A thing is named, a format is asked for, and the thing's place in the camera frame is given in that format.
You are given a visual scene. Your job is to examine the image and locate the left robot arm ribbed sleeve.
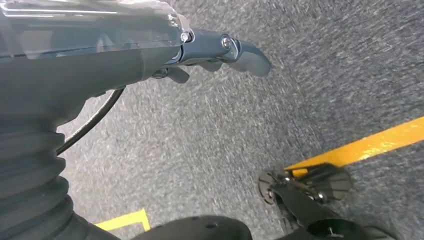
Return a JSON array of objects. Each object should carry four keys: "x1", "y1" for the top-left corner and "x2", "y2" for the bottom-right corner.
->
[{"x1": 0, "y1": 120, "x2": 122, "y2": 240}]

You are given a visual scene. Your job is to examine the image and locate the black robot body shell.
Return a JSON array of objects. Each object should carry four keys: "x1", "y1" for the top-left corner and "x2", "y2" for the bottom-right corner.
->
[{"x1": 130, "y1": 215, "x2": 253, "y2": 240}]

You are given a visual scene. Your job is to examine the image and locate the black robot foot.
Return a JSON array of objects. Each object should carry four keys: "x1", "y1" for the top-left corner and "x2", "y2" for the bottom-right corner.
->
[{"x1": 257, "y1": 162, "x2": 353, "y2": 206}]

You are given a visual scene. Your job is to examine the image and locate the yellow floor tape square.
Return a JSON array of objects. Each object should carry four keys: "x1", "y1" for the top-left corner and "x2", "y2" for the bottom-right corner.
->
[{"x1": 284, "y1": 115, "x2": 424, "y2": 178}]

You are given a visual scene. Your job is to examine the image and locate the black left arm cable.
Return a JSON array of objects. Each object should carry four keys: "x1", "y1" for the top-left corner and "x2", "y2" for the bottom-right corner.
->
[{"x1": 56, "y1": 87, "x2": 126, "y2": 157}]

